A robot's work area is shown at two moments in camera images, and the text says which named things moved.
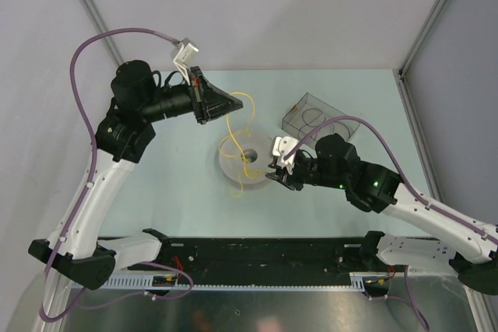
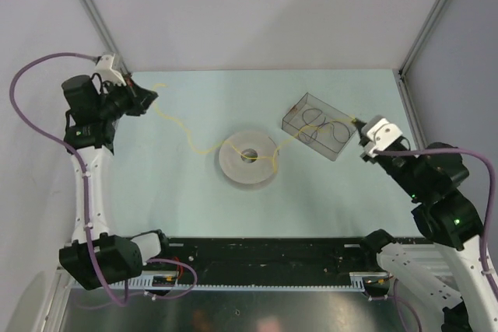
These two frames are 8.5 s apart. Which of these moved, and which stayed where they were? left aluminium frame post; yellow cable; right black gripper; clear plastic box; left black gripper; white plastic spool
Moved: yellow cable; right black gripper; left black gripper
Stayed: clear plastic box; white plastic spool; left aluminium frame post
